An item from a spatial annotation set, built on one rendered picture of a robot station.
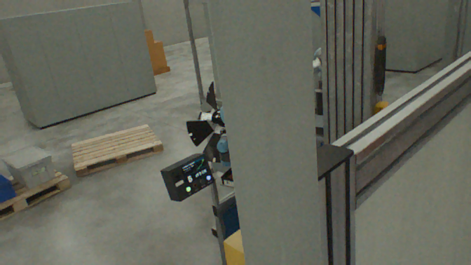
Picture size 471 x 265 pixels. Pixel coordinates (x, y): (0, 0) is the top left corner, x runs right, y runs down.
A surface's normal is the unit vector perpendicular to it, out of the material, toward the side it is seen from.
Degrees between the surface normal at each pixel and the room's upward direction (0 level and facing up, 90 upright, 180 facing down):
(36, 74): 90
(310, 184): 90
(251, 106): 90
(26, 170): 95
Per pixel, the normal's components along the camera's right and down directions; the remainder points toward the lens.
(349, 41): -0.58, 0.38
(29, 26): 0.66, 0.22
